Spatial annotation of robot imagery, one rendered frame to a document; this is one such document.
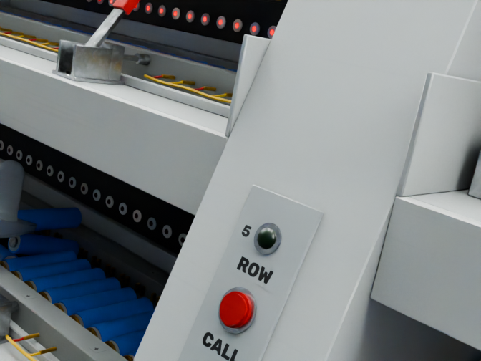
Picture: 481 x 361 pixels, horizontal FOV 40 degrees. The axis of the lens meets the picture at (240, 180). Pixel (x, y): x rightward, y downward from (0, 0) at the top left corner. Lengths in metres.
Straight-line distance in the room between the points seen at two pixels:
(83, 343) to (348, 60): 0.24
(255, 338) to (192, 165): 0.10
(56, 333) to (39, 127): 0.14
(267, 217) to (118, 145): 0.13
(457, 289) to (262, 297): 0.08
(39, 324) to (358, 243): 0.26
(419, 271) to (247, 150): 0.10
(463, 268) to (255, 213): 0.09
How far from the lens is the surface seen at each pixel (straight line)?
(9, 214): 0.54
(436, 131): 0.28
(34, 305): 0.48
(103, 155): 0.40
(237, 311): 0.29
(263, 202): 0.30
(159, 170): 0.36
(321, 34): 0.32
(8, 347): 0.47
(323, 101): 0.30
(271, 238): 0.29
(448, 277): 0.26
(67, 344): 0.44
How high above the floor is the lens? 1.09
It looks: 2 degrees up
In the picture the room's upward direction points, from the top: 23 degrees clockwise
